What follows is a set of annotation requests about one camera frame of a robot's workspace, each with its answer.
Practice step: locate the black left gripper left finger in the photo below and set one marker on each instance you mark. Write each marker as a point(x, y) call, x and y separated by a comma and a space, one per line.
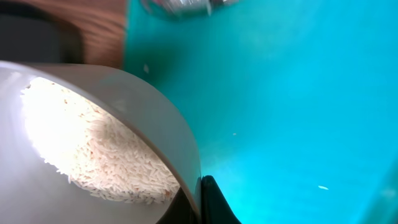
point(179, 211)

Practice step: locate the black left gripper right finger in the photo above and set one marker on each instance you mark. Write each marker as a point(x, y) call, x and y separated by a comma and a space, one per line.
point(215, 209)

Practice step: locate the white rice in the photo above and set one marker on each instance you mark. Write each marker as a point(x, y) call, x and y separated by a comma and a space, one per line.
point(92, 148)

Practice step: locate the grey bowl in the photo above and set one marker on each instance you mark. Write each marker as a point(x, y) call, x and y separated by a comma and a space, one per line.
point(32, 191)

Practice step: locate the black waste tray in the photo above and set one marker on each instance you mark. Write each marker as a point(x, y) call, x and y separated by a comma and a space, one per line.
point(32, 35)

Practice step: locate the teal serving tray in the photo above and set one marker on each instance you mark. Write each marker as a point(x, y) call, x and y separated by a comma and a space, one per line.
point(293, 104)

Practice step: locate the crumpled foil wrapper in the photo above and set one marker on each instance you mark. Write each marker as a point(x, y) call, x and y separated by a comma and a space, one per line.
point(179, 8)

